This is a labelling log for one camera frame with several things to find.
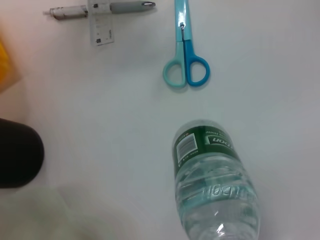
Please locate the clear water bottle green label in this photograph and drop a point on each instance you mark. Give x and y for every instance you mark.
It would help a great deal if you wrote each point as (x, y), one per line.
(217, 187)

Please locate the blue scissors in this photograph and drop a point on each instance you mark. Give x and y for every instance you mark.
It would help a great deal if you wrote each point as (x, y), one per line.
(188, 55)

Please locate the silver grey pen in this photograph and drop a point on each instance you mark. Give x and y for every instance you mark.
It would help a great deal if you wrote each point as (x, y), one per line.
(127, 7)

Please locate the black mesh pen holder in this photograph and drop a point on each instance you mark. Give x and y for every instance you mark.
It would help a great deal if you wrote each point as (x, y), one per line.
(17, 152)

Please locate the yellow plastic bin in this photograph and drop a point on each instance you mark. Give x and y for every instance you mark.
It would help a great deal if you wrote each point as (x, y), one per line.
(4, 65)

